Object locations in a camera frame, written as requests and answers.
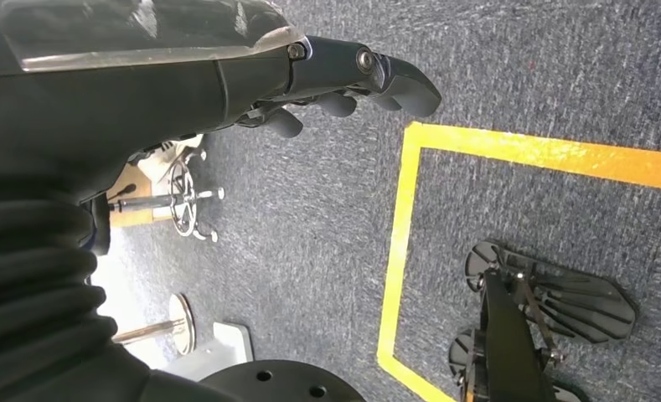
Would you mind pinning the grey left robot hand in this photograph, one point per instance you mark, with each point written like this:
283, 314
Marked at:
141, 94

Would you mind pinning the chrome swivel chair base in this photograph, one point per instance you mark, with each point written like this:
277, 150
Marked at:
186, 205

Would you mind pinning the stanchion pole with round base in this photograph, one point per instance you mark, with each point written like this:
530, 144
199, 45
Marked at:
183, 324

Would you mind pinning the grey kiosk stand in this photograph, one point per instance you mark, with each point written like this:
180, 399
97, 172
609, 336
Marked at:
219, 349

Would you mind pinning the black round robot plate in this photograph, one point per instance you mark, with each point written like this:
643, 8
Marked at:
285, 383

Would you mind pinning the black robot leg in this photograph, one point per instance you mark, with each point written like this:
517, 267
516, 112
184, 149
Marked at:
510, 344

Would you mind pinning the yellow floor tape frame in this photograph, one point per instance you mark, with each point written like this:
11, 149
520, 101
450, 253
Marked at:
402, 238

